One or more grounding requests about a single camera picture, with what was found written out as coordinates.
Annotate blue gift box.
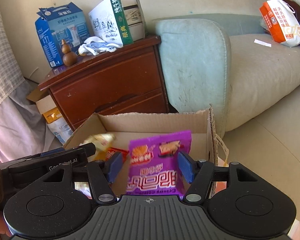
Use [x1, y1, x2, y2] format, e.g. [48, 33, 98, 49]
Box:
[35, 2, 90, 68]

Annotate purple snack pack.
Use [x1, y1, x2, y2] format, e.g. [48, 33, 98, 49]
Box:
[126, 130, 192, 198]

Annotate orange white paper bag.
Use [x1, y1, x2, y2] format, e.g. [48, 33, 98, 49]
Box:
[259, 0, 300, 47]

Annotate white work gloves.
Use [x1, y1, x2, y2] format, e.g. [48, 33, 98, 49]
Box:
[78, 36, 123, 56]

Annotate light blue sofa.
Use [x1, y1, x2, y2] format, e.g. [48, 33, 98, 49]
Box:
[151, 14, 300, 135]

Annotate white printed bag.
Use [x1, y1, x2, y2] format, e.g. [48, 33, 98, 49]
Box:
[47, 117, 73, 145]

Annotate cut milk carton box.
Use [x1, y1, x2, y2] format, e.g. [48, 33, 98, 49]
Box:
[63, 107, 229, 198]

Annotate checkered pink fabric cover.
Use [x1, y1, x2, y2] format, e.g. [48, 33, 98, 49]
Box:
[0, 13, 61, 163]

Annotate red snack pack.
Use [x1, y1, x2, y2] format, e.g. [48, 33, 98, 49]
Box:
[100, 147, 129, 163]

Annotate white green milk carton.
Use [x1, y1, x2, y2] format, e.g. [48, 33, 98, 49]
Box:
[88, 0, 134, 46]

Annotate open small cardboard box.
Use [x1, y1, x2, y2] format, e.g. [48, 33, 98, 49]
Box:
[26, 88, 62, 124]

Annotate croissant snack pack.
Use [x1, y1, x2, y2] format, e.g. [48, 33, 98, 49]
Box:
[80, 133, 116, 162]

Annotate dark wooden nightstand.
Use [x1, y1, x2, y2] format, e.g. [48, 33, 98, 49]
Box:
[38, 35, 169, 130]

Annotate grey white carton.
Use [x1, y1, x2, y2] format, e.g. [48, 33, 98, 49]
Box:
[121, 0, 147, 41]

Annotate wooden gourd ornament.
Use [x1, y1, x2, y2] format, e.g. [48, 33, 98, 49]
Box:
[62, 40, 77, 67]

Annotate white paper slip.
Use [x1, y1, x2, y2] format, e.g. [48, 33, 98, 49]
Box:
[254, 39, 272, 48]

